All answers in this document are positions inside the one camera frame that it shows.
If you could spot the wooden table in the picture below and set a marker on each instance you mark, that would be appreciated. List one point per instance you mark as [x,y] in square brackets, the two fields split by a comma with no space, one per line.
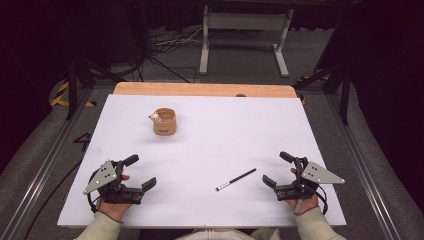
[200,89]

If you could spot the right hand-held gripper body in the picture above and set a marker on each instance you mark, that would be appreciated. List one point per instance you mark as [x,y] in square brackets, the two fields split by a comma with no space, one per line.
[316,175]

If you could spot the person's right hand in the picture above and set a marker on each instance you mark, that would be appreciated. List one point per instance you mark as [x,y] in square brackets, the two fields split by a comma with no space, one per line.
[306,203]

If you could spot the wooden cup with animal figure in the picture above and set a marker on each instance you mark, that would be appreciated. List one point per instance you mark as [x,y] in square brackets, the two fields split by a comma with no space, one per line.
[165,124]

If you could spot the white board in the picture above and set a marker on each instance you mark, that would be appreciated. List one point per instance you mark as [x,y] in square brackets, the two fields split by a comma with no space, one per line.
[216,140]

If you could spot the black tripod stand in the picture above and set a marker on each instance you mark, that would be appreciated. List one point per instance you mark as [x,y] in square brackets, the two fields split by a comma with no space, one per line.
[78,71]
[343,83]

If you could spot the white metal stand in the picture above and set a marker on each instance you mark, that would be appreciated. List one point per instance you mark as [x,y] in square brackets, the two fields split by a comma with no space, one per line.
[245,21]

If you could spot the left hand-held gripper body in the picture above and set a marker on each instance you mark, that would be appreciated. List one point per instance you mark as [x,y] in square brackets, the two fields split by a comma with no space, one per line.
[104,176]

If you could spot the black pen with white tip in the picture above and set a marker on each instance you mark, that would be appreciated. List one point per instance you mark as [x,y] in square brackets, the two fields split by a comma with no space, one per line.
[236,179]

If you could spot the yellow and black floor tape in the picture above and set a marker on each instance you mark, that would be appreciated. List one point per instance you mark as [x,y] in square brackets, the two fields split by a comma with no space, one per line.
[61,96]

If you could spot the person's lap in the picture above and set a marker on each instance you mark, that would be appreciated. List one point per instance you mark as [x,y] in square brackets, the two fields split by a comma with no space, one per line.
[230,234]

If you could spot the person's left hand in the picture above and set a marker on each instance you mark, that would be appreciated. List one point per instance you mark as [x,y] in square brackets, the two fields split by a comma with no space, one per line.
[113,209]

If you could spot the aluminium floor rail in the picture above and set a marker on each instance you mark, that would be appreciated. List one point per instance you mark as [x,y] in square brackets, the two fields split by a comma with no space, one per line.
[363,173]
[36,173]

